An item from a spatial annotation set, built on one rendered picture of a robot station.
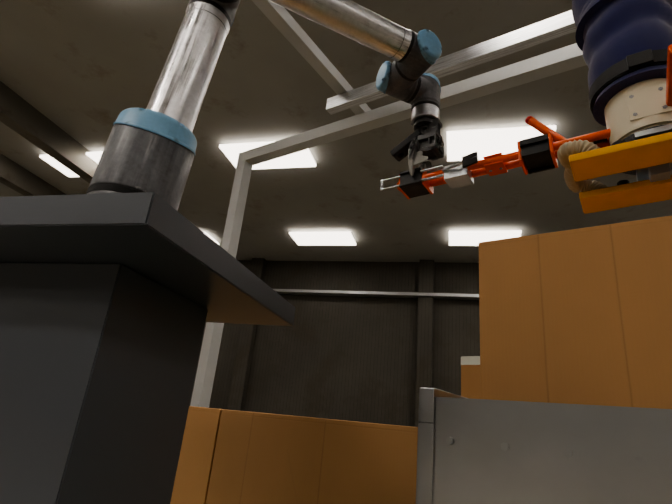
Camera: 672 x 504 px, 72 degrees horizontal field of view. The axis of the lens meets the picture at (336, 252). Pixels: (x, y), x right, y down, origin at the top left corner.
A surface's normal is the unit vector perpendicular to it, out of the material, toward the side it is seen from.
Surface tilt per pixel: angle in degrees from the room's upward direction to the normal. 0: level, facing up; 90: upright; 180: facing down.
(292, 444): 90
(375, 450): 90
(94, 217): 90
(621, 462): 90
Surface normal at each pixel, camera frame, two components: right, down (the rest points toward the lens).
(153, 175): 0.69, -0.17
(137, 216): -0.23, -0.36
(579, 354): -0.57, -0.34
